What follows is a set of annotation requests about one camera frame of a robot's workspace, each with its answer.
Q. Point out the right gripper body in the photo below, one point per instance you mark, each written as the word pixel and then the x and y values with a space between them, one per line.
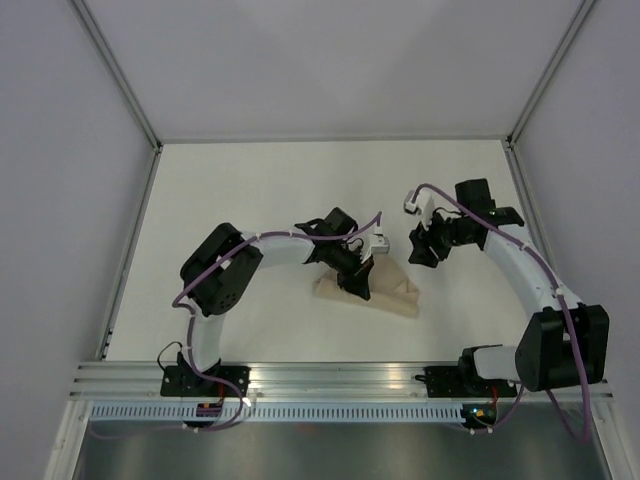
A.
pixel 441 236

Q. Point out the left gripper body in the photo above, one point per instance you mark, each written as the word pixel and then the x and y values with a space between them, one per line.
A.
pixel 347 265

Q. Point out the beige cloth napkin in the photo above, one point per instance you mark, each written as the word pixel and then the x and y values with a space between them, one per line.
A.
pixel 391 289

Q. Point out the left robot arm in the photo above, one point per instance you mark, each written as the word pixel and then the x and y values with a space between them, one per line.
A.
pixel 217 274

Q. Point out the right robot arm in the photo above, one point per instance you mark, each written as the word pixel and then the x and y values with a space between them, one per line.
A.
pixel 565 341

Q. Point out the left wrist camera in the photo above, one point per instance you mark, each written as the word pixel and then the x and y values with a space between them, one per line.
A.
pixel 374 244

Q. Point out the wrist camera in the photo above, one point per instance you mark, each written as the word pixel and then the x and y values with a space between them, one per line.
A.
pixel 420 205
pixel 374 244

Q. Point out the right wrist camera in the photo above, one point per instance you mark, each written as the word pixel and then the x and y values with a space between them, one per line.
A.
pixel 420 205

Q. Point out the right side aluminium rail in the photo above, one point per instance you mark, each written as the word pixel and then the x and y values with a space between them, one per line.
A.
pixel 528 201

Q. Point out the aluminium rail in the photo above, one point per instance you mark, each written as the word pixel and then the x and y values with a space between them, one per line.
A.
pixel 272 382
pixel 528 201
pixel 114 299

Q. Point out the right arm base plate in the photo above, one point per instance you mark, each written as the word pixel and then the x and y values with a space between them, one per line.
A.
pixel 448 382

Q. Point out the white slotted cable duct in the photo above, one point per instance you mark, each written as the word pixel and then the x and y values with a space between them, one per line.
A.
pixel 281 412

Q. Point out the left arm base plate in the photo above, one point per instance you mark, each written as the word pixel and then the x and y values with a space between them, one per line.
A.
pixel 181 382

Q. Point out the left side aluminium rail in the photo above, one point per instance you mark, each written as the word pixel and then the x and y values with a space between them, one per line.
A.
pixel 114 299

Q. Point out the aluminium front rail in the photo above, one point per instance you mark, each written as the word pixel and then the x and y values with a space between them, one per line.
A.
pixel 272 382

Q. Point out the left aluminium frame post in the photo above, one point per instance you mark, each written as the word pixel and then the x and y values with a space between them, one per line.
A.
pixel 102 47

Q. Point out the aluminium frame post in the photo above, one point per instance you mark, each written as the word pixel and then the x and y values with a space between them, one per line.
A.
pixel 102 47
pixel 569 37

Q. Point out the right aluminium frame post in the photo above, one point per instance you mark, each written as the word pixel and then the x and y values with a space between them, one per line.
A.
pixel 569 37

